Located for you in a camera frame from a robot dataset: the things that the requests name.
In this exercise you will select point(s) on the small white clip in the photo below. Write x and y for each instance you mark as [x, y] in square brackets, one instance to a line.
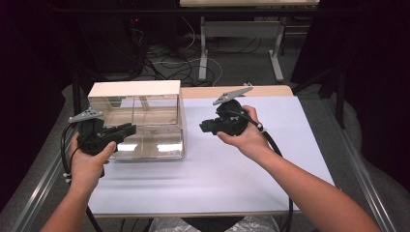
[247, 84]

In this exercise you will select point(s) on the person's right hand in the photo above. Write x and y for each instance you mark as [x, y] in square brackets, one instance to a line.
[251, 141]

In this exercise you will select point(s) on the dark device with red light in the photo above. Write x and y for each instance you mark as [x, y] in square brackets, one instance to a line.
[136, 20]

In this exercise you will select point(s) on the clear acrylic drawer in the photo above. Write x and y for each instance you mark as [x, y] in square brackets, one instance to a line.
[154, 146]
[148, 111]

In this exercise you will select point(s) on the person's left hand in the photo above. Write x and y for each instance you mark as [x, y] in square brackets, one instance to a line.
[85, 170]

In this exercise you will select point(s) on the wooden table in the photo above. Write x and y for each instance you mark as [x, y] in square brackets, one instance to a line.
[199, 92]

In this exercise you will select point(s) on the clear drawer cabinet white top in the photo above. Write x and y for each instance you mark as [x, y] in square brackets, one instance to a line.
[135, 87]

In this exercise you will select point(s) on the desk with white legs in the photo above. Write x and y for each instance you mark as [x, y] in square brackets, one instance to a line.
[240, 29]

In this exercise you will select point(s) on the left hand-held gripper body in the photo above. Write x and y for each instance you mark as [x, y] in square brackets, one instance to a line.
[88, 138]

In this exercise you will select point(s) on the metal floor rail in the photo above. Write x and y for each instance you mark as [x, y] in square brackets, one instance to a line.
[364, 174]
[42, 190]

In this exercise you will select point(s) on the black stand post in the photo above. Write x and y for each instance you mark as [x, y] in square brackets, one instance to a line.
[340, 100]
[76, 96]

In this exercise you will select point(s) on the white table mat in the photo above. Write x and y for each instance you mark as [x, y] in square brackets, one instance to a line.
[199, 180]

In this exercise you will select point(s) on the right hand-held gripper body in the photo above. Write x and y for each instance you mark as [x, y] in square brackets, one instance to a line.
[232, 122]

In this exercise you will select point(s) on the person's patterned lap clothing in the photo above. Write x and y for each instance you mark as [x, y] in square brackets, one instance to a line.
[261, 225]

